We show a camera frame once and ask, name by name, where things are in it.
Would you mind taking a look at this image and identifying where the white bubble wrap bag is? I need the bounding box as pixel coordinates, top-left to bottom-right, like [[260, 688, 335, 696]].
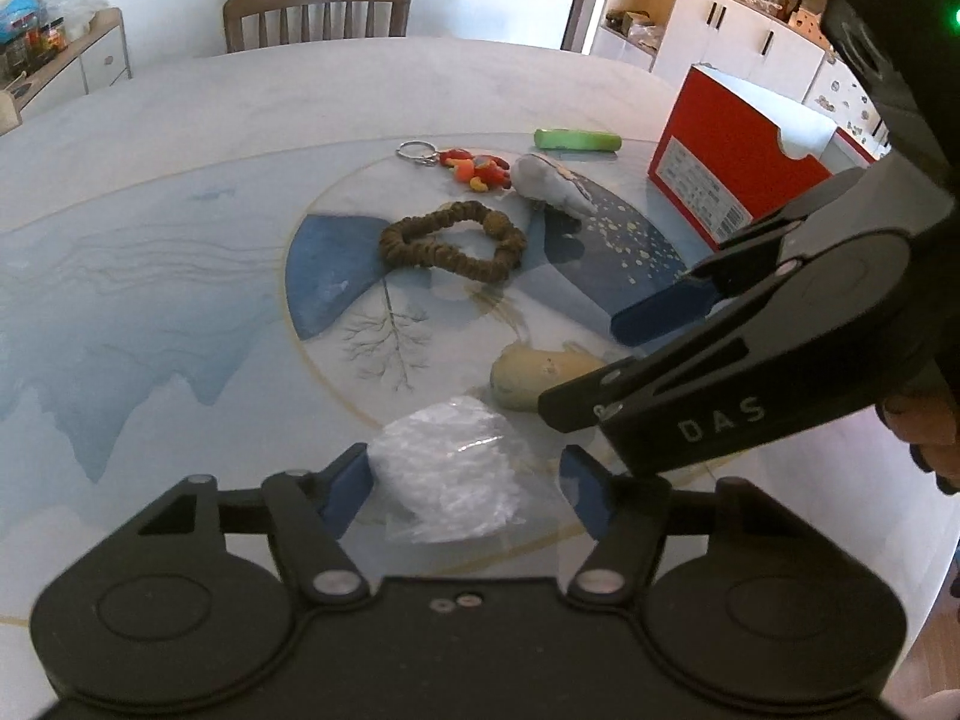
[[366, 397, 530, 544]]

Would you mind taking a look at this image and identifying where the beige plush toy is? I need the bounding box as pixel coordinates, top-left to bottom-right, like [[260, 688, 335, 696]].
[[490, 343, 605, 411]]

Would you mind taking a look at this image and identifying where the brown scrunchie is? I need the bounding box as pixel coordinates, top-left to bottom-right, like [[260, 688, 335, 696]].
[[377, 200, 527, 284]]

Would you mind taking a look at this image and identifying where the green cylinder tube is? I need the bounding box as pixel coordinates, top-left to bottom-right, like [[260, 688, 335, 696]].
[[534, 128, 622, 153]]

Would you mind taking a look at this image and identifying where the bunny plush keychain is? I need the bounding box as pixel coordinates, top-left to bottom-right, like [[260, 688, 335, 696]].
[[395, 138, 601, 220]]

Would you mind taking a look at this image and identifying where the person's right hand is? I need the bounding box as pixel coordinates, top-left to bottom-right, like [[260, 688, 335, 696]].
[[877, 383, 960, 496]]

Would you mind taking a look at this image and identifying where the red cardboard box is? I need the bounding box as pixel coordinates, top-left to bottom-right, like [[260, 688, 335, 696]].
[[647, 64, 875, 249]]

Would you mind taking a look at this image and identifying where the white sideboard cabinet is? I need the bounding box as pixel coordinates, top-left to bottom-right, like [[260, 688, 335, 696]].
[[2, 7, 133, 133]]

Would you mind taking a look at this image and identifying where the wooden dining chair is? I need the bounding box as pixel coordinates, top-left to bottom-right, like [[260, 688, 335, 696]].
[[221, 0, 412, 54]]

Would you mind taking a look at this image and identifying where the white wall cabinet unit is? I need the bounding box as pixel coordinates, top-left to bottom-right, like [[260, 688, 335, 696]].
[[583, 0, 889, 156]]

